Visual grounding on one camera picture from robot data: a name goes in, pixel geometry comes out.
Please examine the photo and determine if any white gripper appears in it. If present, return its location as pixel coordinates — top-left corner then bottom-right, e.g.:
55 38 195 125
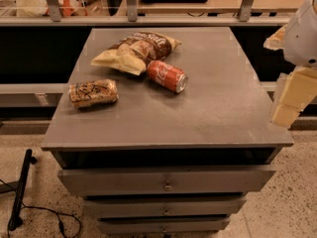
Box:
264 0 317 128

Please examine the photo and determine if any red coke can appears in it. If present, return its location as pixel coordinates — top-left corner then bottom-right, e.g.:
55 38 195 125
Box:
147 60 188 93

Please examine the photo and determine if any orange patterned drink can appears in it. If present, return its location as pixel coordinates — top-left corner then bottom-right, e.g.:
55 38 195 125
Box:
68 79 119 108

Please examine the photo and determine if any grey drawer cabinet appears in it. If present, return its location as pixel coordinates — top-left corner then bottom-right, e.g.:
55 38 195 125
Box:
41 26 295 235

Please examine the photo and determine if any brown chip bag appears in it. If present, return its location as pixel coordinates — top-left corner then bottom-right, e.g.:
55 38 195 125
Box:
91 31 181 75

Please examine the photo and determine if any top grey drawer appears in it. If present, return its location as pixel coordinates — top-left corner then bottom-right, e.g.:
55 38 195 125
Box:
58 165 274 196

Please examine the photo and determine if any grey drawer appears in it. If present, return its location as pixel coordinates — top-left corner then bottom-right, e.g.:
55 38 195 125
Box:
84 195 246 218
58 165 274 196
99 216 230 234

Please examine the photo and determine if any bottom grey drawer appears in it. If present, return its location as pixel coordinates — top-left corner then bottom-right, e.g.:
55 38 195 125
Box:
99 216 230 234

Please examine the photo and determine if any middle grey drawer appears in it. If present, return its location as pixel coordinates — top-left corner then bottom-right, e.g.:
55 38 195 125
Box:
84 195 246 218

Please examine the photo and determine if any grey metal railing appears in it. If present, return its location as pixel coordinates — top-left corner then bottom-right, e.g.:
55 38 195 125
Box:
0 0 298 26

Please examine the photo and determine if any black stand leg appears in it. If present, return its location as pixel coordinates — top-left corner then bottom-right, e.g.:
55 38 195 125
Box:
7 149 37 231

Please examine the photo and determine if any black floor cable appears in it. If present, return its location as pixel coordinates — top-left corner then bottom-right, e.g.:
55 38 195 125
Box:
0 178 83 238

